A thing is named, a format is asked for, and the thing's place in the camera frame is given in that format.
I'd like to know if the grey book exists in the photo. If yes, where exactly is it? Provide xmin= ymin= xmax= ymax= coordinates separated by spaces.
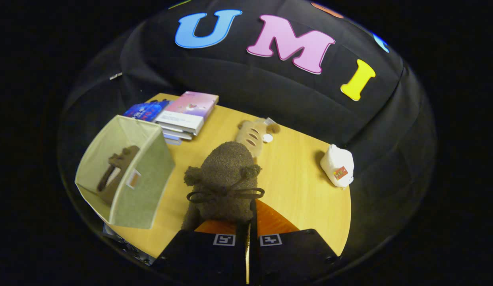
xmin=156 ymin=121 xmax=194 ymax=140

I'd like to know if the brown fuzzy shoe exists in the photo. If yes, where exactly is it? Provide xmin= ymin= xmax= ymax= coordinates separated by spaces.
xmin=181 ymin=141 xmax=265 ymax=233
xmin=97 ymin=145 xmax=140 ymax=205

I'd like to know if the tan striped plush toy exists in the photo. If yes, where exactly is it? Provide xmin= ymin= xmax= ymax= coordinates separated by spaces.
xmin=235 ymin=118 xmax=281 ymax=157

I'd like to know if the white plush toy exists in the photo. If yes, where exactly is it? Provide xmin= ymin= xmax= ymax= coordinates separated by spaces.
xmin=320 ymin=144 xmax=355 ymax=188

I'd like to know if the pale green fabric storage box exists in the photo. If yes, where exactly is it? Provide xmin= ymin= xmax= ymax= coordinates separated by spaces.
xmin=75 ymin=115 xmax=176 ymax=230

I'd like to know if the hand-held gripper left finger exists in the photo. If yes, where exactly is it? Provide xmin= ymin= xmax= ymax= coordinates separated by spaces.
xmin=153 ymin=220 xmax=249 ymax=284

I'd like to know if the black backdrop cloth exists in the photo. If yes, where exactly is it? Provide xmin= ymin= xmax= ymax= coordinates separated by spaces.
xmin=58 ymin=0 xmax=437 ymax=255

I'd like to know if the pink book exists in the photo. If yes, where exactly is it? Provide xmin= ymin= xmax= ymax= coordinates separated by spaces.
xmin=155 ymin=91 xmax=219 ymax=135

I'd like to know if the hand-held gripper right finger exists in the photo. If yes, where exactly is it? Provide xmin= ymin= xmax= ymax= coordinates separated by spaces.
xmin=249 ymin=199 xmax=339 ymax=284

